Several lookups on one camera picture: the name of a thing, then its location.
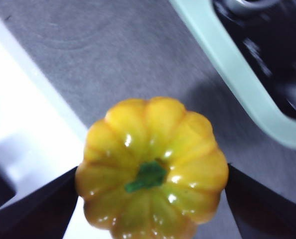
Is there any green breakfast maker base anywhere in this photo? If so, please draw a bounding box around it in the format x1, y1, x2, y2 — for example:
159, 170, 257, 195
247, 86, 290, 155
169, 0, 296, 151

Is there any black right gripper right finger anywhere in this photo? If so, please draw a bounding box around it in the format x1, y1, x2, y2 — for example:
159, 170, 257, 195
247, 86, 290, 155
224, 161, 296, 239

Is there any silver control knob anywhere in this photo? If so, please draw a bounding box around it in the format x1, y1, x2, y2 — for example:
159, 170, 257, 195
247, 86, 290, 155
222, 0, 276, 15

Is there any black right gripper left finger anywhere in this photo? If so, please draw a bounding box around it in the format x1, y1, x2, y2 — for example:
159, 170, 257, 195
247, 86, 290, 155
0, 165, 79, 239

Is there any black control panel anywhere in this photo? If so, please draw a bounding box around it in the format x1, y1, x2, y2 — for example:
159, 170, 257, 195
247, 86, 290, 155
212, 0, 296, 121

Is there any yellow toy pumpkin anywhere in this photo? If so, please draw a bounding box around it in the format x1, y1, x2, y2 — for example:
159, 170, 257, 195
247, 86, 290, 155
74, 96, 230, 239

